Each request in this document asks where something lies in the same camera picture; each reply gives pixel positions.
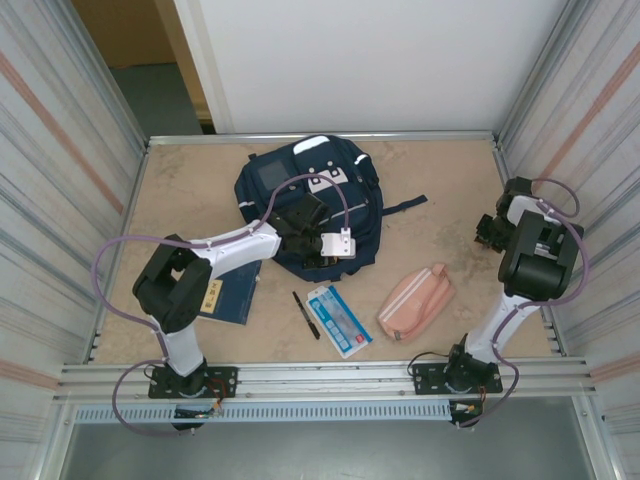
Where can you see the blue white stationery packet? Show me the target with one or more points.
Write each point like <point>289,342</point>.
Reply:
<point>340,322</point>

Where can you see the navy notebook with yellow label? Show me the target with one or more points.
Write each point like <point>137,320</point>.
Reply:
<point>235,295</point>

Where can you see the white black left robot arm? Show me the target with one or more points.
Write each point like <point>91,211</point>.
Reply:
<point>240,247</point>

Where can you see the black pen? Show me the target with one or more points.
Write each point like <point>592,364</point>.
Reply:
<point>306,316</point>

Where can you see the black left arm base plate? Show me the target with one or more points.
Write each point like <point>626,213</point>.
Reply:
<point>225,380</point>

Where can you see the brown door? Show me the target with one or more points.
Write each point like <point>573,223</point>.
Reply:
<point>125,30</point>

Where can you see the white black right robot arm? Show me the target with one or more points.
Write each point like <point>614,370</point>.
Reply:
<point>540,260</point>

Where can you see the long aluminium table edge rail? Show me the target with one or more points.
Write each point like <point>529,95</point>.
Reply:
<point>400,136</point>

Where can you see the navy blue backpack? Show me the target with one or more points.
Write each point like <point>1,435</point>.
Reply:
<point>345,165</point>

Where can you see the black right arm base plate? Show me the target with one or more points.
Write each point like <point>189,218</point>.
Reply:
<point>425,377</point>

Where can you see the white door frame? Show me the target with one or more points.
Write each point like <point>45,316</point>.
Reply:
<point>202,60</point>

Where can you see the wide aluminium mounting rail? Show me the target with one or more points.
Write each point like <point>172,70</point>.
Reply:
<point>325,372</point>

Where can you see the aluminium frame post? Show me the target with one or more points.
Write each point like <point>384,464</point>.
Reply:
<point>540,75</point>
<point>102,75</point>

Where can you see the pink pencil pouch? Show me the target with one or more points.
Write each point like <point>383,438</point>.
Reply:
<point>417,305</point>

